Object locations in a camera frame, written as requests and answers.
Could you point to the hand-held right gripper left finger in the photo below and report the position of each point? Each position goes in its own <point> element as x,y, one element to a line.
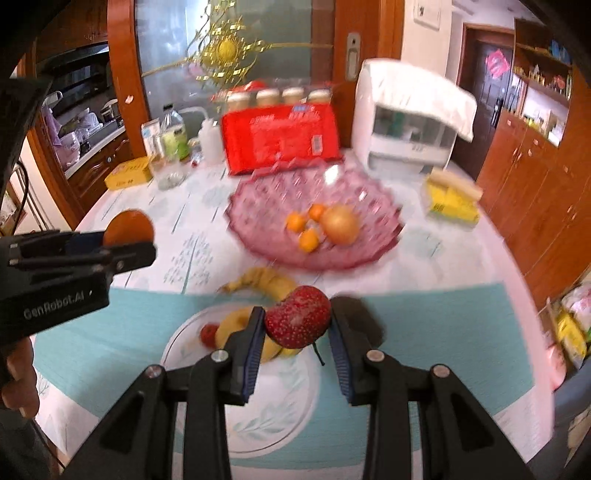
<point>251,369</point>

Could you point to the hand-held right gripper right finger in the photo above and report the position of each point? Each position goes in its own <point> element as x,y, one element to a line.
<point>342,369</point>

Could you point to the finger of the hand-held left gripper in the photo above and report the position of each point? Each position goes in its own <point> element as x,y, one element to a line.
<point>85,241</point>
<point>129,257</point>

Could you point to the red strawberry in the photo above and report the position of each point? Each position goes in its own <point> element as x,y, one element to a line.
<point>295,318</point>
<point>208,335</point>

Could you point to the reddish yellow apple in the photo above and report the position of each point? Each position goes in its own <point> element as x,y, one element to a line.
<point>341,225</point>

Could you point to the pink glass bowl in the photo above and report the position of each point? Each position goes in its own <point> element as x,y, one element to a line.
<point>369,207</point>

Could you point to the person's left hand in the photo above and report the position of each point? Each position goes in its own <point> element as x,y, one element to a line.
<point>21,374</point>

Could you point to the yellow pear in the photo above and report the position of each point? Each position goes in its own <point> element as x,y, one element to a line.
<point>229,327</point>

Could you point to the dark avocado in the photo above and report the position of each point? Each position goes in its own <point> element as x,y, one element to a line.
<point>365,318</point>

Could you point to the yellow cardboard box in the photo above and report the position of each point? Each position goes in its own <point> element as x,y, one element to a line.
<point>129,174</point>

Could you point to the spotted yellow banana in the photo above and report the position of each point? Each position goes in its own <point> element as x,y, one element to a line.
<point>263,281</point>

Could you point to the clear glass cup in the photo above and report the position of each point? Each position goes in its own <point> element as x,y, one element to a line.
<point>170,178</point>

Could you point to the purple plastic bag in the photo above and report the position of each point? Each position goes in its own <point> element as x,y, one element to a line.
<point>62,141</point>

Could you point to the teal striped placemat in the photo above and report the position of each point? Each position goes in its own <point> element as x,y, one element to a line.
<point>438,332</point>

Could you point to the white blue carton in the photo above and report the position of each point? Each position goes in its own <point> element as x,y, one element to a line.
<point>151,138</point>

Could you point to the green label plastic bottle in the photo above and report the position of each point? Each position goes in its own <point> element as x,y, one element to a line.
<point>175,138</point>

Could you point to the metal cooking pot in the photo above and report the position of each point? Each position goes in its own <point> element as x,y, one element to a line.
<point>111,112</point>

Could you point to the white squeeze bottle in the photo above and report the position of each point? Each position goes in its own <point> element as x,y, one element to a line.
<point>210,143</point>

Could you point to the red plastic package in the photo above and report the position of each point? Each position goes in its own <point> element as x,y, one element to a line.
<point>277,138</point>

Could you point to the yellow sponge pack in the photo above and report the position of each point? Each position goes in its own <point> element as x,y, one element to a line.
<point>450,203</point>

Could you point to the pink plastic package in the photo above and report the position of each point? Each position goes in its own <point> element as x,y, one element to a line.
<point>556,364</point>

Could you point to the white countertop appliance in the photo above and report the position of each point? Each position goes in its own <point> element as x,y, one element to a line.
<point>401,158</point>

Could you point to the yellow green snack bag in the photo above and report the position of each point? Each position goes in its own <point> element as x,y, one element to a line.
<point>570,339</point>

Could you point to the gold door ornament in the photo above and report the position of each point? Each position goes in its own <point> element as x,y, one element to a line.
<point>226,48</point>

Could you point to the white red print bag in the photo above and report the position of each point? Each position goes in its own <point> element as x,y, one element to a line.
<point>578,304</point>

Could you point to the frosted glass sliding door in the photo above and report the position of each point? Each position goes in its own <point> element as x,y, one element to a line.
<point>295,27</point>

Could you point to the white cloth cover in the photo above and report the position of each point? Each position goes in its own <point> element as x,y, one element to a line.
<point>415,87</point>

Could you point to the dark entrance door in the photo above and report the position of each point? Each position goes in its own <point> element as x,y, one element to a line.
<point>480,106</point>

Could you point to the pink door decoration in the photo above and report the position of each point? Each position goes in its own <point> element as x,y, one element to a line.
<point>497,63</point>

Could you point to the wooden wall cabinet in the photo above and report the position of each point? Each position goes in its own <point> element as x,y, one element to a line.
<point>540,198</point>

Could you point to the white wall switch panel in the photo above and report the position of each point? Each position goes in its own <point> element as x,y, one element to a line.
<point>425,13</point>

